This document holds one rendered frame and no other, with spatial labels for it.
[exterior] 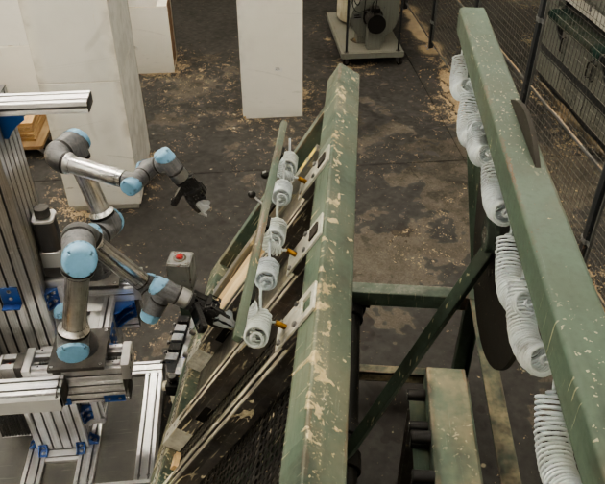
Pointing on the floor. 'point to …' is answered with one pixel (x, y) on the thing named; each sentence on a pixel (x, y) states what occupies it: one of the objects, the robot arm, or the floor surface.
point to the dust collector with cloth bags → (367, 29)
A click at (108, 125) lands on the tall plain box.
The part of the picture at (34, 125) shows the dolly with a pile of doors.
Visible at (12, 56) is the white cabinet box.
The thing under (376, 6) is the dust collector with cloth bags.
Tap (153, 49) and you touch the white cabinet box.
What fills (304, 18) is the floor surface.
